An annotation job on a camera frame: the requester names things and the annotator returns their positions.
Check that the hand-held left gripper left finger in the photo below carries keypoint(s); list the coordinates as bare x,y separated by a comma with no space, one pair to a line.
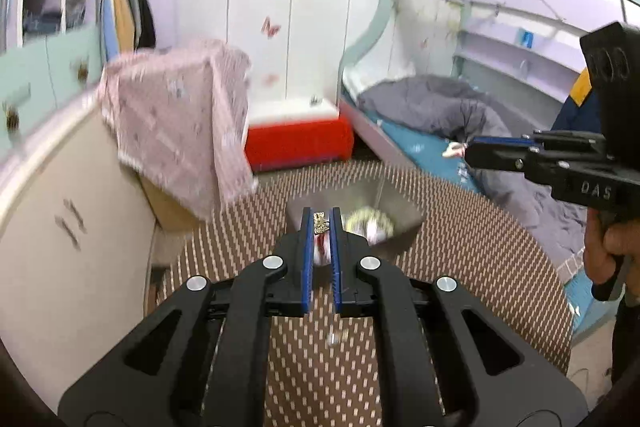
306,267

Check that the grey duvet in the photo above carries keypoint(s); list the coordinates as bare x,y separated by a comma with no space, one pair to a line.
440,107

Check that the navy yellow jacket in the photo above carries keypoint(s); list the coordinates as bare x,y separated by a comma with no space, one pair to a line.
575,107

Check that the red white-topped storage stool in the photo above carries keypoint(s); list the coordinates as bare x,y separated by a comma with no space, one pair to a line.
300,142

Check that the dark grey box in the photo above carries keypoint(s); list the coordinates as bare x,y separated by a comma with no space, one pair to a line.
395,207

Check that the light blue hanging garment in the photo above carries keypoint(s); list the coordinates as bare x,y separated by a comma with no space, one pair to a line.
107,17

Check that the cream low cabinet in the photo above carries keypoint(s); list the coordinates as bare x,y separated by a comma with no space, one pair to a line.
60,217

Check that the faint pink butterfly sticker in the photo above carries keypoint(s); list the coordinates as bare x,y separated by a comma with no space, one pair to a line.
270,80

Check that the cardboard box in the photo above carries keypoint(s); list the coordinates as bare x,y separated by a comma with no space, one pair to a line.
167,207

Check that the small blue object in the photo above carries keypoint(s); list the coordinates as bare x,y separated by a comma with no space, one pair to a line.
526,38

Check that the dark hanging garments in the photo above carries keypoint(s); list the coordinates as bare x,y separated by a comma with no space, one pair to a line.
144,12

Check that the teal drawer cabinet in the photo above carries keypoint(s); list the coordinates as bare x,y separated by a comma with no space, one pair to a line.
45,67

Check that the folded jeans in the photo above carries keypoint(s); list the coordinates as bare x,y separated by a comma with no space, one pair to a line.
76,9
42,22

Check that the person's right hand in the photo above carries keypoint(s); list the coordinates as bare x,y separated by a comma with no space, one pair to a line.
617,242

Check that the pink printed cloth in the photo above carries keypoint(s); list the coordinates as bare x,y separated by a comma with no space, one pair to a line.
170,117

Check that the brown polka-dot tablecloth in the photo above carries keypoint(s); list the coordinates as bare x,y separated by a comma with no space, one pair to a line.
450,257

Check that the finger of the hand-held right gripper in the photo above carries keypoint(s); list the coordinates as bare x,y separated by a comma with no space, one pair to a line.
505,140
495,157

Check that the pinecone drawer knob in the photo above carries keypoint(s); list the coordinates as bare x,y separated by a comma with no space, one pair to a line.
81,73
11,118

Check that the yellow hanging garment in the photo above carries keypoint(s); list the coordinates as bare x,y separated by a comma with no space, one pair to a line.
124,7

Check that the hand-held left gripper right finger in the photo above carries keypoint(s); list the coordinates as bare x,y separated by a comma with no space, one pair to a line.
337,267

